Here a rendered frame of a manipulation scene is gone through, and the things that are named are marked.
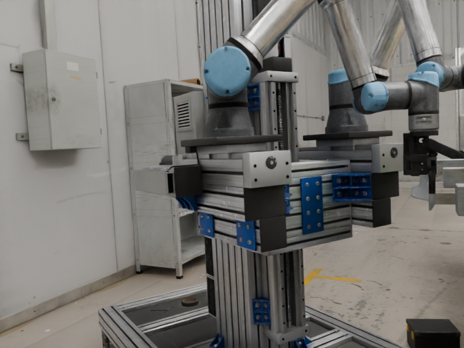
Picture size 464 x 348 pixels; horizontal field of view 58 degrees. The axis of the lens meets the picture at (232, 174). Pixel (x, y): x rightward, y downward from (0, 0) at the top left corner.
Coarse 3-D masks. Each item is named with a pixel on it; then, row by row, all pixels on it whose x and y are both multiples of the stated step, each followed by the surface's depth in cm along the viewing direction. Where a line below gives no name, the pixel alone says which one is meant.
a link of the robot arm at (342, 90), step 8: (336, 72) 145; (344, 72) 144; (328, 80) 150; (336, 80) 145; (344, 80) 144; (336, 88) 145; (344, 88) 144; (336, 96) 146; (344, 96) 144; (352, 96) 144; (336, 104) 146
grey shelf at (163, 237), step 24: (144, 96) 328; (168, 96) 317; (144, 120) 330; (168, 120) 319; (144, 144) 332; (168, 144) 321; (144, 192) 336; (144, 216) 338; (168, 216) 326; (192, 216) 421; (144, 240) 340; (168, 240) 328; (192, 240) 399; (144, 264) 342; (168, 264) 330
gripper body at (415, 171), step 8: (408, 136) 111; (416, 136) 111; (424, 136) 110; (408, 144) 113; (416, 144) 111; (424, 144) 110; (408, 152) 113; (416, 152) 111; (424, 152) 111; (432, 152) 110; (408, 160) 110; (416, 160) 110; (424, 160) 109; (432, 160) 108; (408, 168) 111; (416, 168) 110; (424, 168) 109
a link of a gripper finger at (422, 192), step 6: (420, 180) 111; (426, 180) 110; (432, 180) 109; (420, 186) 111; (426, 186) 110; (414, 192) 112; (420, 192) 111; (426, 192) 111; (420, 198) 111; (426, 198) 111; (432, 198) 110; (432, 204) 111
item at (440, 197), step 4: (436, 192) 112; (440, 192) 112; (444, 192) 111; (448, 192) 111; (452, 192) 110; (436, 196) 110; (440, 196) 110; (444, 196) 109; (448, 196) 109; (452, 196) 109; (436, 200) 110; (440, 200) 110; (444, 200) 109; (448, 200) 109; (452, 200) 109
